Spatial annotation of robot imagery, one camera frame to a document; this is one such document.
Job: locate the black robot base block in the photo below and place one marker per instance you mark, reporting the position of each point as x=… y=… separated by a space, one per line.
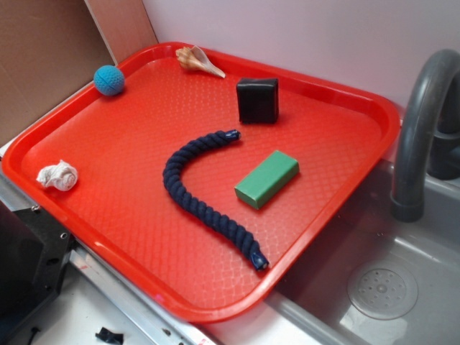
x=35 y=249

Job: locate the crumpled white paper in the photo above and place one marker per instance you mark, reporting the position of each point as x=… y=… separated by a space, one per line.
x=61 y=176

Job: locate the red plastic tray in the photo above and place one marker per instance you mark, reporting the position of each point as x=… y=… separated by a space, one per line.
x=119 y=207

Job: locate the green rectangular block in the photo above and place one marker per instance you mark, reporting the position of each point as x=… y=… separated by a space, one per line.
x=267 y=179

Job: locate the black square cushion block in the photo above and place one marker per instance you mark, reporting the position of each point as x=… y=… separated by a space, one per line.
x=258 y=100

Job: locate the beige conch seashell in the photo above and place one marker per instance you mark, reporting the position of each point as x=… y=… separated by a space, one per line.
x=194 y=58

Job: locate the blue dimpled ball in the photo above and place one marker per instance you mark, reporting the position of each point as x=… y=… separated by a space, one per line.
x=109 y=80

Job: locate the grey toy sink basin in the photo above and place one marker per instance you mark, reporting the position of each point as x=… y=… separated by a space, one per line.
x=369 y=279

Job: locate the grey toy faucet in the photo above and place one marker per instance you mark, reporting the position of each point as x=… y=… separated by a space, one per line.
x=429 y=137

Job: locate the black tape scrap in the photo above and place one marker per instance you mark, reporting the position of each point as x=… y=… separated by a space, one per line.
x=110 y=337

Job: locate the brown cardboard panel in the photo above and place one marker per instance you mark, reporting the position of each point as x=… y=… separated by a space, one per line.
x=50 y=50

